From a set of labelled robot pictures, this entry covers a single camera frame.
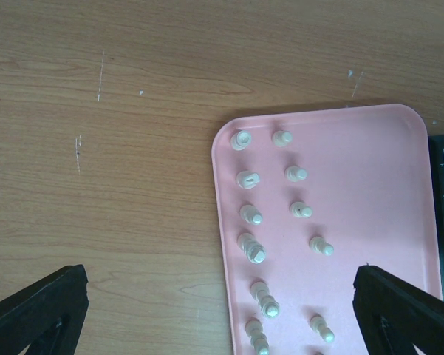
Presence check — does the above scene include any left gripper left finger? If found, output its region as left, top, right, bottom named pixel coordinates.
left=0, top=265, right=89, bottom=354

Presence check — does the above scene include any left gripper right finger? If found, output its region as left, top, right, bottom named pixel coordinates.
left=352, top=265, right=444, bottom=354

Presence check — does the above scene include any white king piece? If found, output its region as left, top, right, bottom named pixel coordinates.
left=250, top=281, right=280, bottom=319

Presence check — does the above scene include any white bishop piece lower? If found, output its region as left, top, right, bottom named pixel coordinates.
left=245, top=319, right=270, bottom=355

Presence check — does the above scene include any white bishop piece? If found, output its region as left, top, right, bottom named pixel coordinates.
left=245, top=319, right=270, bottom=355
left=239, top=204, right=263, bottom=226

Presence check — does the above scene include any pink plastic tray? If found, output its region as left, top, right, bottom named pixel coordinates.
left=212, top=104, right=442, bottom=354

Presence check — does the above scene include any white queen piece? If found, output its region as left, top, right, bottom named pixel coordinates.
left=237, top=233, right=267, bottom=264

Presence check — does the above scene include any white knight piece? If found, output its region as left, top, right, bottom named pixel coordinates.
left=236, top=170, right=261, bottom=189

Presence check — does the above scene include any white pawn top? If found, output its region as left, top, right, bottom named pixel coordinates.
left=272, top=130, right=293, bottom=147

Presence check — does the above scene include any white rook piece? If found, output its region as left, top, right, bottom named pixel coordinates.
left=230, top=130, right=252, bottom=151

